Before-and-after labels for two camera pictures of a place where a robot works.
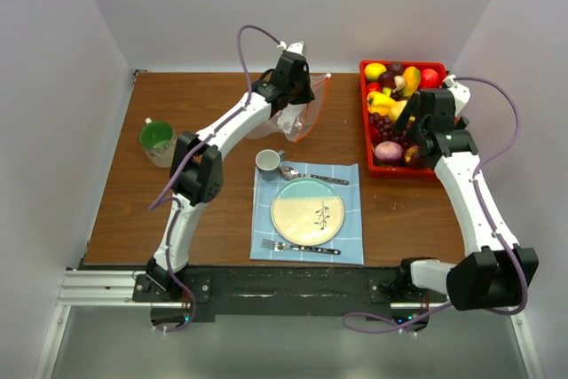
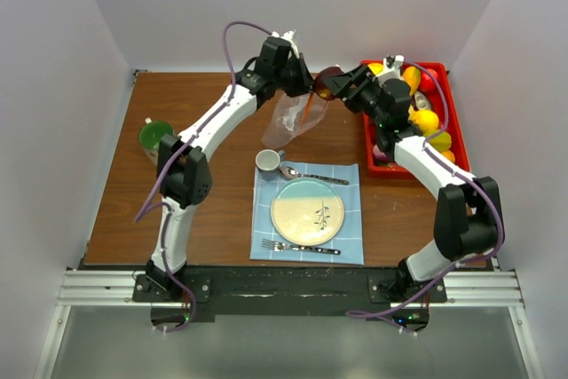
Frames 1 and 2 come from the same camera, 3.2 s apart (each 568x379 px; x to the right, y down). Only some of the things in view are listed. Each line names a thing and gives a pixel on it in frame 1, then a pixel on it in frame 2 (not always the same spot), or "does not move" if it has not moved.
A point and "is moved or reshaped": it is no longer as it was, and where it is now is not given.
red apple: (429, 78) does not move
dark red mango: (414, 157) is moved or reshaped
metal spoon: (289, 173) does not move
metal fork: (282, 247) does not move
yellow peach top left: (374, 70) does not move
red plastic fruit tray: (374, 166) does not move
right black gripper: (410, 110) -> (358, 78)
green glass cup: (159, 141) does not move
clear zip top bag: (295, 121) is moved or reshaped
